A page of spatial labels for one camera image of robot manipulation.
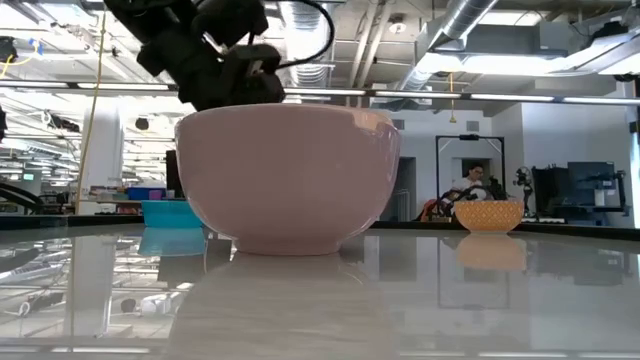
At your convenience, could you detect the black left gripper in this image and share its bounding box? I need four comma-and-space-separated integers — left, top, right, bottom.
176, 43, 287, 113

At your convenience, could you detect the large pink ceramic bowl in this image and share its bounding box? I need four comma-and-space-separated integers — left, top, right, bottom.
174, 103, 402, 257

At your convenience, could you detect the blue plastic bin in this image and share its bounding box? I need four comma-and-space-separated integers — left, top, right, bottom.
140, 199, 204, 230

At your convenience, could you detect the orange patterned bowl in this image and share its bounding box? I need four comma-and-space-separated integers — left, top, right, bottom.
453, 199, 525, 234

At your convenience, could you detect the black computer monitor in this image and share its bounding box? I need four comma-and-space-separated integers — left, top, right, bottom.
165, 149, 185, 200

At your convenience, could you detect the blue storage bin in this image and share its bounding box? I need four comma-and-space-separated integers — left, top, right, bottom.
126, 186, 167, 202

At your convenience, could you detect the long ceiling light bar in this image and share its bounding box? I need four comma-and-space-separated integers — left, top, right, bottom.
0, 79, 640, 106

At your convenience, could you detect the person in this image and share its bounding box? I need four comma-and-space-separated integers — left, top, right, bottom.
451, 162, 494, 202

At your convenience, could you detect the black equipment rack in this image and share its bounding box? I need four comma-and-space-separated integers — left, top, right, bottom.
530, 160, 629, 217

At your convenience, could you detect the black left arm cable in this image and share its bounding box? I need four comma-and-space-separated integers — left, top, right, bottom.
249, 0, 336, 70

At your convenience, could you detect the silver ceiling air duct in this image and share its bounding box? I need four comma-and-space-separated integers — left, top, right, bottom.
399, 0, 501, 94

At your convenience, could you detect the black metal frame stand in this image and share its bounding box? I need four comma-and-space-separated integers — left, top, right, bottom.
435, 134, 507, 222

